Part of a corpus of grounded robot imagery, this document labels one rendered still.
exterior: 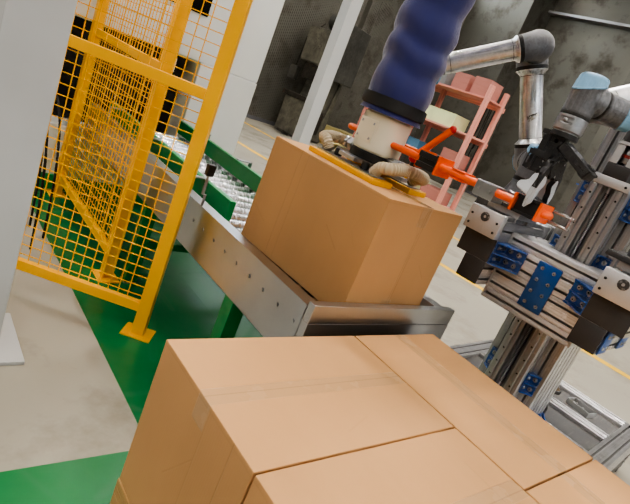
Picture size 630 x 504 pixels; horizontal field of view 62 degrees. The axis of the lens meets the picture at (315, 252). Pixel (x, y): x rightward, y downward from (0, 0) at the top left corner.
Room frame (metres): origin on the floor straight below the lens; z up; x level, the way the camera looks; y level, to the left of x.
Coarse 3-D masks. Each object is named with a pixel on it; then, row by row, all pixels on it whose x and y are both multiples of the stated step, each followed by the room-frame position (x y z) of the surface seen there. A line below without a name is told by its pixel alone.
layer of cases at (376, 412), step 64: (192, 384) 0.90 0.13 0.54; (256, 384) 0.98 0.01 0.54; (320, 384) 1.08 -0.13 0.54; (384, 384) 1.21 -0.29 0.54; (448, 384) 1.36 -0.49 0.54; (192, 448) 0.85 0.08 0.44; (256, 448) 0.79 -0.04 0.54; (320, 448) 0.86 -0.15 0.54; (384, 448) 0.94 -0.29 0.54; (448, 448) 1.03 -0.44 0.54; (512, 448) 1.15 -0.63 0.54; (576, 448) 1.29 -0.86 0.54
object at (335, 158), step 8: (320, 152) 1.81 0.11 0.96; (328, 152) 1.81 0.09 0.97; (336, 152) 1.81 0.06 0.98; (328, 160) 1.78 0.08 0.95; (336, 160) 1.75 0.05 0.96; (344, 160) 1.76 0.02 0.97; (344, 168) 1.72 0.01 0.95; (352, 168) 1.69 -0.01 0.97; (360, 168) 1.71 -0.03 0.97; (368, 168) 1.72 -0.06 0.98; (360, 176) 1.66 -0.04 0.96; (368, 176) 1.64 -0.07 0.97; (376, 176) 1.68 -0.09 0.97; (376, 184) 1.64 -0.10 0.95; (384, 184) 1.66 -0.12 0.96
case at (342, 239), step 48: (288, 144) 1.85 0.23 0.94; (288, 192) 1.78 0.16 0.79; (336, 192) 1.64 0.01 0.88; (384, 192) 1.57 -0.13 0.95; (288, 240) 1.72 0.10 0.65; (336, 240) 1.58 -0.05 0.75; (384, 240) 1.53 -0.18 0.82; (432, 240) 1.70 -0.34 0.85; (336, 288) 1.53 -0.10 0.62; (384, 288) 1.60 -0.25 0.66
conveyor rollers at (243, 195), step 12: (168, 144) 3.00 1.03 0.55; (180, 144) 3.14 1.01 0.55; (204, 156) 3.07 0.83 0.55; (204, 168) 2.78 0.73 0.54; (216, 168) 2.93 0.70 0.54; (216, 180) 2.64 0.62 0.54; (228, 180) 2.70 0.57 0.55; (228, 192) 2.49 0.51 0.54; (240, 192) 2.55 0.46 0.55; (252, 192) 2.70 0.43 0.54; (240, 204) 2.35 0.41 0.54; (240, 216) 2.15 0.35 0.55; (240, 228) 2.04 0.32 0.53; (276, 264) 1.75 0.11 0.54; (288, 276) 1.69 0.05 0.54
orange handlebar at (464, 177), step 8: (352, 128) 1.90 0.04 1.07; (392, 144) 1.76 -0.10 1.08; (408, 152) 1.71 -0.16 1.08; (416, 152) 1.70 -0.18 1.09; (440, 168) 1.61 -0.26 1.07; (448, 168) 1.60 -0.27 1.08; (456, 168) 1.60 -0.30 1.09; (448, 176) 1.59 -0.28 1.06; (456, 176) 1.57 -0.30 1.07; (464, 176) 1.55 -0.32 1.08; (472, 176) 1.59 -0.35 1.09; (472, 184) 1.53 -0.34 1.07; (496, 192) 1.47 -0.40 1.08; (504, 192) 1.46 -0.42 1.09; (504, 200) 1.46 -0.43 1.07; (544, 216) 1.38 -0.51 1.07; (552, 216) 1.39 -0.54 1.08
